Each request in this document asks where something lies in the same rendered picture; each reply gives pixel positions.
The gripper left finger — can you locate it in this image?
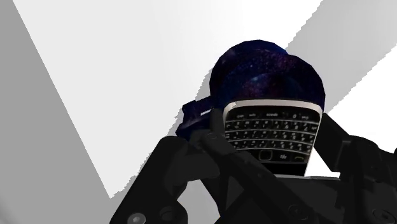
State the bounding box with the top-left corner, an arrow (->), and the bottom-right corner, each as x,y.
109,108 -> 314,224

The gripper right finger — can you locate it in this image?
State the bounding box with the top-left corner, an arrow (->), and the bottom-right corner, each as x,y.
305,112 -> 397,224

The black keypad phone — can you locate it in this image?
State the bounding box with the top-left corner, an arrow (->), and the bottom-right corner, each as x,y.
222,99 -> 324,177

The dark blue starry mug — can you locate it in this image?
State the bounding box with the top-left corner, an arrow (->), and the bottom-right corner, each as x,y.
175,39 -> 326,141

